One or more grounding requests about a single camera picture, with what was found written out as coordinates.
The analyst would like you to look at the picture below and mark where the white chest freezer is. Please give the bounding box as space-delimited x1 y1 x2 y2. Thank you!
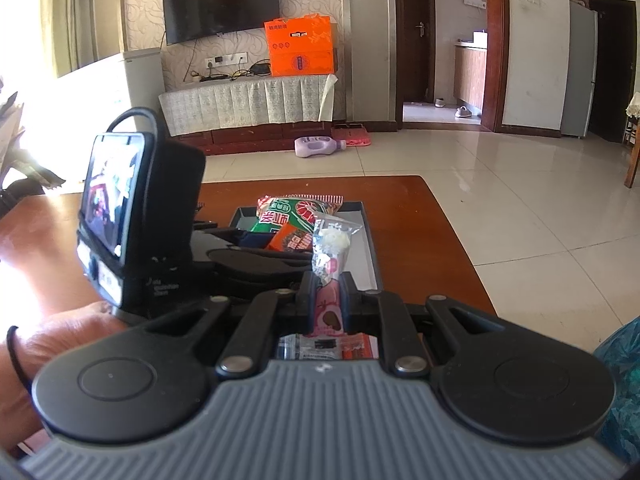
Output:
42 48 165 182

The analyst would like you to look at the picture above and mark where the orange gift box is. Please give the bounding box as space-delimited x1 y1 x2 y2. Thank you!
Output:
265 14 335 77

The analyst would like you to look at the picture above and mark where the wooden kitchen counter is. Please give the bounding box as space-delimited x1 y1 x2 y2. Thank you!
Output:
454 46 487 114

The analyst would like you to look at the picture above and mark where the stack of papers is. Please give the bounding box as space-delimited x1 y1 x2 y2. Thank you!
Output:
1 91 65 217

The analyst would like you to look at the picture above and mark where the grey slipper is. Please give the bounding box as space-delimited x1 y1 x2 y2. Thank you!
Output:
454 106 473 119

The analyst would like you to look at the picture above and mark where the orange snack packet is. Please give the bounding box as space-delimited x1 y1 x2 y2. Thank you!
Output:
267 223 312 252

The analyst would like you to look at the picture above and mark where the dark wooden door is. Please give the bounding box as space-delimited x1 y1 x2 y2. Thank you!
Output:
400 0 435 102

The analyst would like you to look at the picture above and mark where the purple detergent bottle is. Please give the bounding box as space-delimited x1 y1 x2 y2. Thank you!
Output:
294 136 347 158

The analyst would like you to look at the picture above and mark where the teal patterned cloth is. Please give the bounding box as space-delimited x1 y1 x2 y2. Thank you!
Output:
593 318 640 465

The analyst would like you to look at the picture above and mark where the lace covered dining table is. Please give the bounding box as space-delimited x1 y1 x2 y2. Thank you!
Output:
623 92 640 188

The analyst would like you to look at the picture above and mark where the dark red TV cabinet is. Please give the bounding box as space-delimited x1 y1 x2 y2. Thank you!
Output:
174 122 332 156

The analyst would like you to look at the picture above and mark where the black router box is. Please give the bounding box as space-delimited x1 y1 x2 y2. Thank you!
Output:
248 58 271 76

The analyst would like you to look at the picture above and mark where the green shrimp chips bag in tray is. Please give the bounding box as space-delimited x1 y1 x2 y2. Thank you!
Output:
250 194 344 233

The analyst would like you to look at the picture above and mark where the black wall television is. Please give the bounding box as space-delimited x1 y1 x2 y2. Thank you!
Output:
163 0 280 44

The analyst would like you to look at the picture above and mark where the left hand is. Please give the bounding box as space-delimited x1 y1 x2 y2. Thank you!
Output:
1 301 127 451

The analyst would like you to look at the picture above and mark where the pink white snack packet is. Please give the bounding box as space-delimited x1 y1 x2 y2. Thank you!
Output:
277 214 378 361

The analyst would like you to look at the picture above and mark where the white lace table cloth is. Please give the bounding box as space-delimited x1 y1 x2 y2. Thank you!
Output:
158 75 337 136

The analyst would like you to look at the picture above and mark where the grey shallow tray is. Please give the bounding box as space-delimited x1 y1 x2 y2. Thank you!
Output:
229 193 383 290

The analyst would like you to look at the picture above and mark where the white wall power strip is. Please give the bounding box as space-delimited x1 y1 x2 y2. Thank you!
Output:
205 52 248 70

